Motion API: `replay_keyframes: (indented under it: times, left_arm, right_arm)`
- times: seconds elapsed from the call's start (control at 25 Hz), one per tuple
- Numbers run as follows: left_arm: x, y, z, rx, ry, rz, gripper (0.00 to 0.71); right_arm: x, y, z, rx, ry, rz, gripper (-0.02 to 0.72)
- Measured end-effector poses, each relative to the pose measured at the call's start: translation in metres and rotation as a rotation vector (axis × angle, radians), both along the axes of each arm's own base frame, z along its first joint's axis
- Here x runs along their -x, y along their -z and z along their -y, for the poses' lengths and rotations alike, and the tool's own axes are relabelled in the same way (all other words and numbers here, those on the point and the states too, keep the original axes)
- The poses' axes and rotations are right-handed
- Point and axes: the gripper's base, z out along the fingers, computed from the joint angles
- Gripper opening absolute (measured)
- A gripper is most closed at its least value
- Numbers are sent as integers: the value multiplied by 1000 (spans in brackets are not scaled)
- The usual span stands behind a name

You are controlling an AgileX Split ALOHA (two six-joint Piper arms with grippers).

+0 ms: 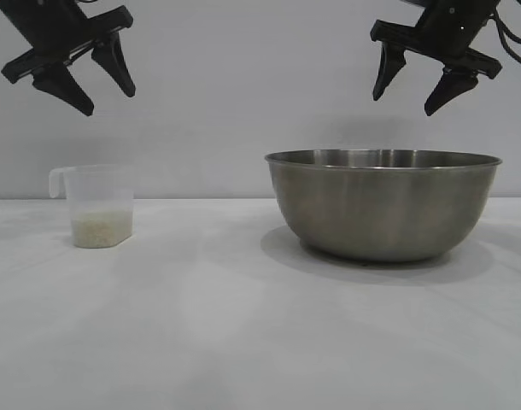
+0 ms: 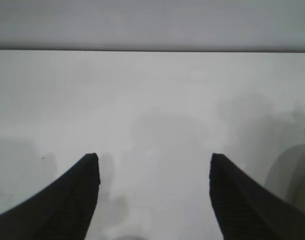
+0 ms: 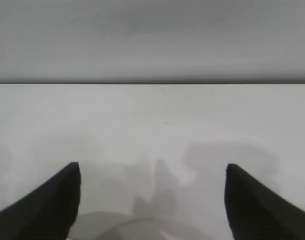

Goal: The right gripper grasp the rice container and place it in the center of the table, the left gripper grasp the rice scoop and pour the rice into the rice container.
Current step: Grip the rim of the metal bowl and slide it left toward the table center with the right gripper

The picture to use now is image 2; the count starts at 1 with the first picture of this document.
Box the clear plastic measuring cup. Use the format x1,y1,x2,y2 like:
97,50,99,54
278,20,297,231
264,143,305,208

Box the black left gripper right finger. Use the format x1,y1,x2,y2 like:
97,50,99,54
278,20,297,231
209,152,305,240

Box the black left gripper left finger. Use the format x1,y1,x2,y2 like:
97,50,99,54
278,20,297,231
0,152,101,240

